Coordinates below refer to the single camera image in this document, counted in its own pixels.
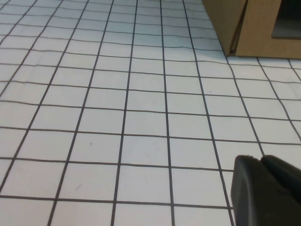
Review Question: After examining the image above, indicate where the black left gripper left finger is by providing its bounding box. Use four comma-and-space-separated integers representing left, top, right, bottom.
230, 154, 284, 226

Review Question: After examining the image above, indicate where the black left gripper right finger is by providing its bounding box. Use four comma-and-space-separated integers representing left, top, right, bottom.
261, 154, 301, 226

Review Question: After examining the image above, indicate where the brown cardboard box shell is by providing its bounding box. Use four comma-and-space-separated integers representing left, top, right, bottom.
201, 0, 249, 57

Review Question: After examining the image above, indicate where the white grid tablecloth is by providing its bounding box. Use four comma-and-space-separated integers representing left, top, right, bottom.
0, 0, 301, 226

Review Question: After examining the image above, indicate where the brown cardboard drawer with window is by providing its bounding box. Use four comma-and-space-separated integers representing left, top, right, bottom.
235, 0, 301, 60

